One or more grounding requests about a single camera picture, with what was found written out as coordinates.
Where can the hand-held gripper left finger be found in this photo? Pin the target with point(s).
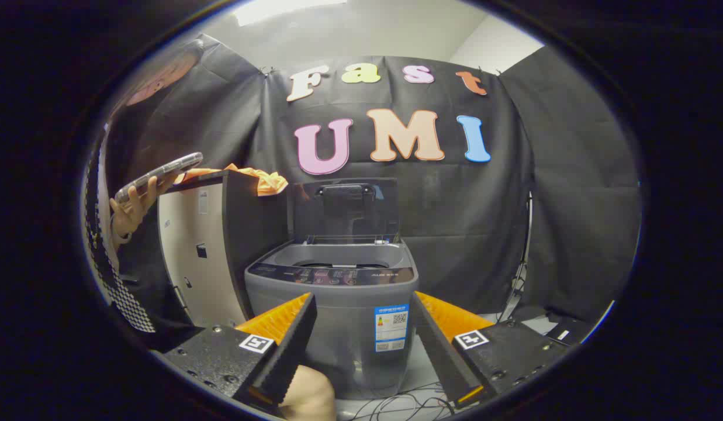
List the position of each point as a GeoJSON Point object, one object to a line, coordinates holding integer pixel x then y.
{"type": "Point", "coordinates": [291, 345]}

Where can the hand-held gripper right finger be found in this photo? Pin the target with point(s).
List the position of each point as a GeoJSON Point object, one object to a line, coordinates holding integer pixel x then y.
{"type": "Point", "coordinates": [434, 345]}

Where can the grey washing machine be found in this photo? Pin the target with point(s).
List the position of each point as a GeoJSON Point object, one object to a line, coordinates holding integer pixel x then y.
{"type": "Point", "coordinates": [343, 316]}

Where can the orange garment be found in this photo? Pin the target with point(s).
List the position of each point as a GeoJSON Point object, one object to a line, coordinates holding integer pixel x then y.
{"type": "Point", "coordinates": [269, 180]}

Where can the person's leg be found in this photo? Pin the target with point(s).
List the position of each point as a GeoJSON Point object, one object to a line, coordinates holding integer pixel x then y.
{"type": "Point", "coordinates": [311, 397]}

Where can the metal light stand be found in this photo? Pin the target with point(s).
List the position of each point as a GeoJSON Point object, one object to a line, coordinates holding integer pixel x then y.
{"type": "Point", "coordinates": [522, 263]}

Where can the black and white cabinet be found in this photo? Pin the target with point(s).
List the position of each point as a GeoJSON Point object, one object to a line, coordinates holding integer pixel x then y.
{"type": "Point", "coordinates": [244, 222]}

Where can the black box with white label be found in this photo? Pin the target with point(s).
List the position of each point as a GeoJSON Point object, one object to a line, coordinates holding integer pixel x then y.
{"type": "Point", "coordinates": [568, 330]}

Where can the black backdrop cloth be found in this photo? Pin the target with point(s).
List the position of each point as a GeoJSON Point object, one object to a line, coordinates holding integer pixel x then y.
{"type": "Point", "coordinates": [455, 204]}

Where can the smartphone in clear case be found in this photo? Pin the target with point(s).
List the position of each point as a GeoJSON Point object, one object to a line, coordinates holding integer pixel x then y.
{"type": "Point", "coordinates": [159, 173]}

